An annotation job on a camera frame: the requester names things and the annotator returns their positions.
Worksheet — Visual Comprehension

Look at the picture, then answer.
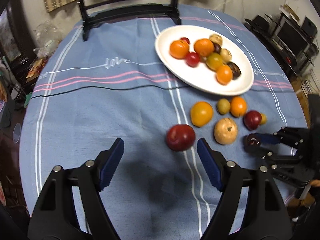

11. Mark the tan round fruit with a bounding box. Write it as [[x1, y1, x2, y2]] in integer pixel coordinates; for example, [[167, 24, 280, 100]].
[[209, 34, 223, 46]]

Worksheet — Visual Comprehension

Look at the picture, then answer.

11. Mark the large red plum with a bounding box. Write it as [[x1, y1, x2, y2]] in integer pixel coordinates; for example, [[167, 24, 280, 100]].
[[166, 124, 196, 152]]

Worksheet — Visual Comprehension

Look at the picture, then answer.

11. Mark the small orange mandarin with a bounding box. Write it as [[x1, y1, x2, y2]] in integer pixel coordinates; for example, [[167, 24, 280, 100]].
[[216, 64, 233, 85]]

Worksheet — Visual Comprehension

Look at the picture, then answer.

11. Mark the large orange mandarin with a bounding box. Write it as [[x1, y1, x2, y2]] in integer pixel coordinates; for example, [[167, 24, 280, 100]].
[[169, 40, 189, 60]]

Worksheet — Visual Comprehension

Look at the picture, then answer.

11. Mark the small green yellow fruit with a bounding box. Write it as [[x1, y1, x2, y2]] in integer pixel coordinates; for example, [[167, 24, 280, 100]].
[[216, 99, 231, 115]]

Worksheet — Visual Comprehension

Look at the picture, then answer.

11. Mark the small red cherry tomato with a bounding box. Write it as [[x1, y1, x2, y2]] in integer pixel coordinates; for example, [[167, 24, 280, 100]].
[[180, 37, 190, 44]]

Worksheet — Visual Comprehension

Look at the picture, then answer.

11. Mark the blue plaid tablecloth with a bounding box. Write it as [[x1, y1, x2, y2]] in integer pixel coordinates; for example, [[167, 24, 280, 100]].
[[18, 3, 308, 240]]

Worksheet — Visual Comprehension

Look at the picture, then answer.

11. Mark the white round plate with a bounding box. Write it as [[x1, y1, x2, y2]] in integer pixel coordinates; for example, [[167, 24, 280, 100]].
[[155, 25, 254, 96]]

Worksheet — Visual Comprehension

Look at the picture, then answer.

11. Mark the large tan spotted fruit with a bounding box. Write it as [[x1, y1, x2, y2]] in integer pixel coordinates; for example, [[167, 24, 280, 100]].
[[214, 118, 238, 145]]

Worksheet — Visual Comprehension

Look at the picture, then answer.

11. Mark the dark brown mangosteen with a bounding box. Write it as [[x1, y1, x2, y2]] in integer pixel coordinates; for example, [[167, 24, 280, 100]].
[[227, 62, 241, 80]]

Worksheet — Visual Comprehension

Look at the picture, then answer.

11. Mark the orange mandarin on table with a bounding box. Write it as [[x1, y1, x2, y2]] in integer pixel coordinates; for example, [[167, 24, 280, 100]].
[[190, 101, 214, 127]]

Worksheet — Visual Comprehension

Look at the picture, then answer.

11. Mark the tan spotted passion fruit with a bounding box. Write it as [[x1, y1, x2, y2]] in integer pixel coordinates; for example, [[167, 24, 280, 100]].
[[220, 48, 232, 63]]

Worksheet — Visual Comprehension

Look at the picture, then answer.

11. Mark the green orange mandarin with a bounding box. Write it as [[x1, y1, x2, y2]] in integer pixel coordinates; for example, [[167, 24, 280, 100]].
[[206, 53, 223, 72]]

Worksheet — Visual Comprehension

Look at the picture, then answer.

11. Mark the computer monitor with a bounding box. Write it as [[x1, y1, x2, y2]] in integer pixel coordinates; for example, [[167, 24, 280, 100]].
[[276, 20, 310, 56]]

